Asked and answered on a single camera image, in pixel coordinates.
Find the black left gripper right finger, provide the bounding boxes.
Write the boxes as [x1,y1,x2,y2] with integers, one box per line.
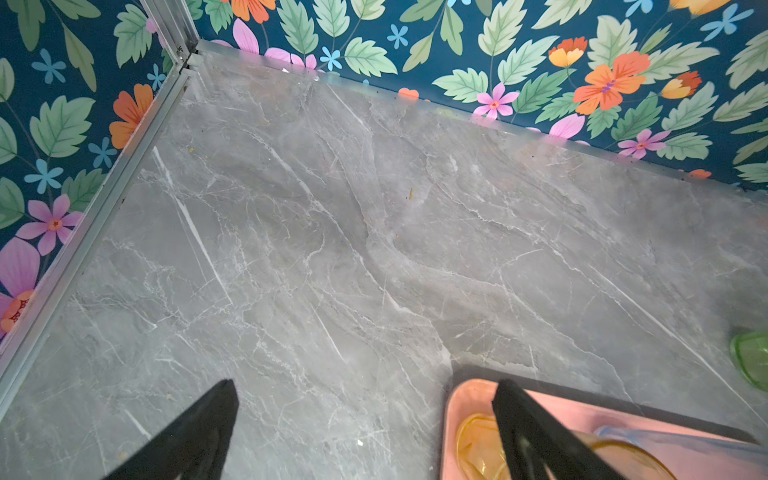
[492,380,622,480]

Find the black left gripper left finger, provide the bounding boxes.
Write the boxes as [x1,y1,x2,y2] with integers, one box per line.
[107,379,239,480]

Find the pink plastic tray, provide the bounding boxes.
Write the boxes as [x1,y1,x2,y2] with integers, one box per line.
[440,378,756,479]

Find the green short cup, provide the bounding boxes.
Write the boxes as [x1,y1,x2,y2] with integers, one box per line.
[729,332,768,391]

